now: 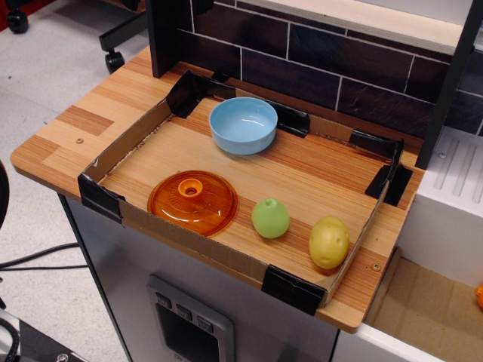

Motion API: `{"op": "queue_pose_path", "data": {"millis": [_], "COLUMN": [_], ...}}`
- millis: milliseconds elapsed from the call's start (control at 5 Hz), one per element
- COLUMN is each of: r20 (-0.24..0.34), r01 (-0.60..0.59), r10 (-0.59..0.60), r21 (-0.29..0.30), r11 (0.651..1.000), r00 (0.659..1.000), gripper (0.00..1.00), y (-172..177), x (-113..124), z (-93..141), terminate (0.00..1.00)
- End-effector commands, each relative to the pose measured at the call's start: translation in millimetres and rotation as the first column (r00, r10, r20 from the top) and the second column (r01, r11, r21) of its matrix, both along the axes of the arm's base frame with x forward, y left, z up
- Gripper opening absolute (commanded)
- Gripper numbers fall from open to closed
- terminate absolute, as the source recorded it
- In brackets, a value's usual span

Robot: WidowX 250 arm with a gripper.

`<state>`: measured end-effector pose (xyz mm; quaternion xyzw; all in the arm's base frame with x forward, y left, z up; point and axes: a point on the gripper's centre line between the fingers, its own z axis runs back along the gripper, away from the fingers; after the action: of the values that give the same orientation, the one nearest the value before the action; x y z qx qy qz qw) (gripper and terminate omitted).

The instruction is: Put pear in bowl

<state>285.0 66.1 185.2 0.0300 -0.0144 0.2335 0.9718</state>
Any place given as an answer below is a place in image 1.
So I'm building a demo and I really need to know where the green toy pear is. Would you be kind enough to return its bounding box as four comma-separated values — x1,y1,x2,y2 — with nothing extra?
251,198,290,239

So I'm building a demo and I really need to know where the light blue bowl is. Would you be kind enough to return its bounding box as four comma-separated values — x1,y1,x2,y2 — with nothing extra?
209,97,278,155

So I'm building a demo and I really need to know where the orange transparent pot lid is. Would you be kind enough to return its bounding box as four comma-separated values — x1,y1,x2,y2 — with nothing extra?
147,170,238,237

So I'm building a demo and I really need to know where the cardboard fence with black tape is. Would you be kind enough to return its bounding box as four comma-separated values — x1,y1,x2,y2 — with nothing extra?
78,72,413,329

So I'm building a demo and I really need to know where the yellow toy potato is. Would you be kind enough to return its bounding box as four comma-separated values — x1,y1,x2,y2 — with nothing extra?
309,216,349,269

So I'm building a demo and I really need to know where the grey toy oven panel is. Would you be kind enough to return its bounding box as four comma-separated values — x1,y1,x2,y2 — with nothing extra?
147,275,235,361

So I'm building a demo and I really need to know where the black caster wheel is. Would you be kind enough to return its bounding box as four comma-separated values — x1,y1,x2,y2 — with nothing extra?
7,9,29,34
105,51,125,74

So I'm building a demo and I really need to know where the black chair base leg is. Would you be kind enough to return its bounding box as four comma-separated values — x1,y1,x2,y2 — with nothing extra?
99,11,147,52

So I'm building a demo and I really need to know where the white toy sink unit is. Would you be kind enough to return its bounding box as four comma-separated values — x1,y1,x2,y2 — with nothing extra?
333,128,482,361

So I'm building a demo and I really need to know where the light wooden shelf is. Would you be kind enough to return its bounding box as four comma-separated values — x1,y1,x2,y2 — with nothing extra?
248,0,463,55

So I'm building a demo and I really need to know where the orange toy in sink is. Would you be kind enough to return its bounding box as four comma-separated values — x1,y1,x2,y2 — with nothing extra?
475,284,483,308

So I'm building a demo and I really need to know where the black vertical post left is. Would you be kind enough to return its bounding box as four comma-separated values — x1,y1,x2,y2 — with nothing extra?
146,0,192,78

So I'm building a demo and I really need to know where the black vertical post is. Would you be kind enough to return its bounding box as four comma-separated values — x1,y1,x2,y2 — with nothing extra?
415,0,482,170
146,0,192,78

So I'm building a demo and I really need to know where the black vertical post right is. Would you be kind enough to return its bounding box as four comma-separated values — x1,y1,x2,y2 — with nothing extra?
415,0,482,170

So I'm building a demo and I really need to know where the black floor cable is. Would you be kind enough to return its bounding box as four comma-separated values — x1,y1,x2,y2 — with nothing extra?
0,242,89,272

